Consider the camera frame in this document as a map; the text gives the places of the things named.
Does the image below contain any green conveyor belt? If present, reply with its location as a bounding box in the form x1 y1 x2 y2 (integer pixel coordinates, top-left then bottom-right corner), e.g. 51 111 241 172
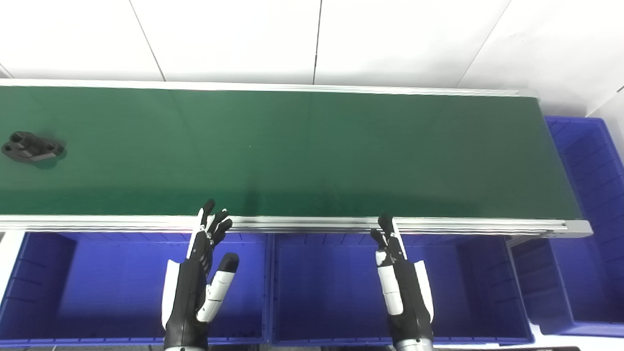
0 79 593 239
0 86 583 220

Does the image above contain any black flanged machine part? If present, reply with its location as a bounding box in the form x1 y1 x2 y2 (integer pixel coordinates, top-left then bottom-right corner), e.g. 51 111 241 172
1 131 65 163

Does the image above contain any blue plastic bin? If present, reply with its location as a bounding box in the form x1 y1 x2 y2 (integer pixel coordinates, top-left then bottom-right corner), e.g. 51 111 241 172
507 116 624 338
270 234 535 347
0 232 272 348

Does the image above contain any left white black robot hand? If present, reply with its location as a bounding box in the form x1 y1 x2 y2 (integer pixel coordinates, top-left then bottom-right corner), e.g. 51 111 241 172
161 198 240 351

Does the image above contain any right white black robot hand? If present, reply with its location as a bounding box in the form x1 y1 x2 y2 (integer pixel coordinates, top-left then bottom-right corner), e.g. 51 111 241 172
370 214 434 348

